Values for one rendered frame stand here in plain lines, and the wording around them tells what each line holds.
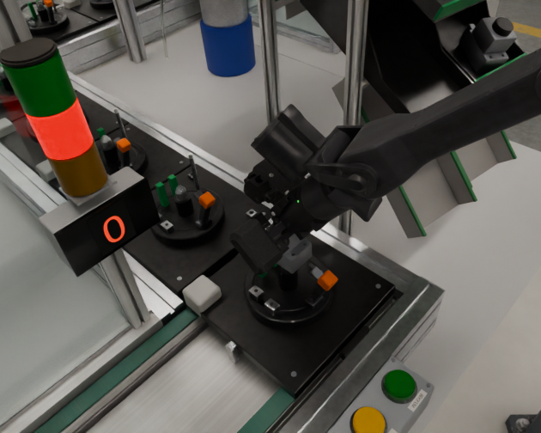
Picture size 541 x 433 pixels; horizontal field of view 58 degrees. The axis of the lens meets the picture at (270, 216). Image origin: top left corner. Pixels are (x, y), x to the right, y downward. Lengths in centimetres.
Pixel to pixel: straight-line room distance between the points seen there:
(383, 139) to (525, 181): 79
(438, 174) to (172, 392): 57
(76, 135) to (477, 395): 68
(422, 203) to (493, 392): 32
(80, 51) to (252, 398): 130
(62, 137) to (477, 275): 75
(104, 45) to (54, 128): 129
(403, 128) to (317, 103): 96
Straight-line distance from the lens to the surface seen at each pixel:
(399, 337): 76
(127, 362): 79
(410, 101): 75
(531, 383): 89
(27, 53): 50
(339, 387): 72
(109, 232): 59
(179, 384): 78
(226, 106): 142
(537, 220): 113
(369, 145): 46
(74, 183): 55
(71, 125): 52
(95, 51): 178
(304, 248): 68
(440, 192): 90
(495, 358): 90
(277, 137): 51
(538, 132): 301
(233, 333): 75
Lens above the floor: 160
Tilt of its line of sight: 44 degrees down
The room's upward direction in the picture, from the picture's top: 5 degrees counter-clockwise
